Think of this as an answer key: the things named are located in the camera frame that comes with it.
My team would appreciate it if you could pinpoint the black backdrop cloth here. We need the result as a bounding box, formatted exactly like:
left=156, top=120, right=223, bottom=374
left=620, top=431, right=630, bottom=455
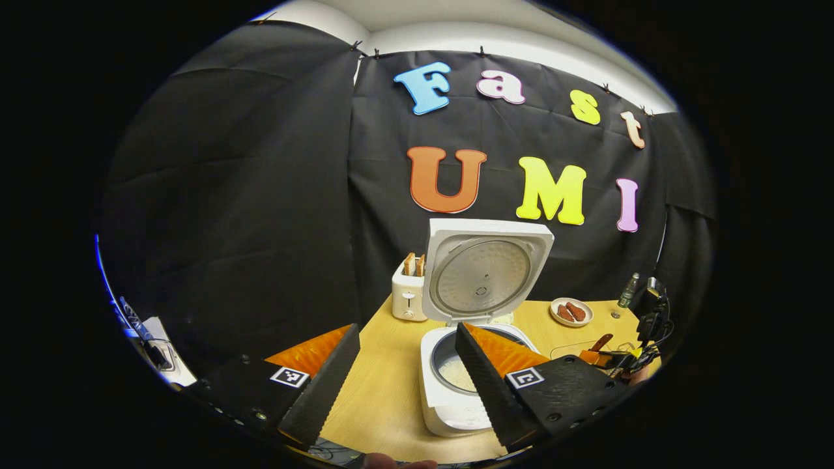
left=98, top=20, right=717, bottom=365

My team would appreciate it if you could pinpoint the white toaster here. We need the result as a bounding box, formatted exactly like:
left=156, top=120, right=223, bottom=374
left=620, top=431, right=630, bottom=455
left=392, top=257, right=429, bottom=322

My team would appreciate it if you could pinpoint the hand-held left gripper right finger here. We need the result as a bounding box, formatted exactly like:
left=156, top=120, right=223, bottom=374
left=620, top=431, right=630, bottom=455
left=454, top=322, right=629, bottom=450

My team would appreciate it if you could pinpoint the white rice cooker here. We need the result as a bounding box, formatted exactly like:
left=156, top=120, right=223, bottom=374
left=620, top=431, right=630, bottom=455
left=420, top=218, right=555, bottom=438

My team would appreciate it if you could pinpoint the white side table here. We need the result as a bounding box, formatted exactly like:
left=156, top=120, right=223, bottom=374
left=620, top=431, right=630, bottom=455
left=140, top=316, right=197, bottom=388

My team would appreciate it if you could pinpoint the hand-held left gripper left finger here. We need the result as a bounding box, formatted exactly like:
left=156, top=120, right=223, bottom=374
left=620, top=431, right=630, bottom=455
left=186, top=323, right=361, bottom=450

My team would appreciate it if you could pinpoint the white round plate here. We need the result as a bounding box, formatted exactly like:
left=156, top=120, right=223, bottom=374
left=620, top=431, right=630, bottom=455
left=550, top=298, right=594, bottom=327

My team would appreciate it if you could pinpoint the clear plastic bottle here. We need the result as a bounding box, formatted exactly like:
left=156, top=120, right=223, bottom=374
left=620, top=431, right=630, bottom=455
left=618, top=273, right=640, bottom=309

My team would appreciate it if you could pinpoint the black device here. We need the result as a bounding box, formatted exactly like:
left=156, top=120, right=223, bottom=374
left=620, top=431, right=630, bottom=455
left=145, top=340, right=171, bottom=371

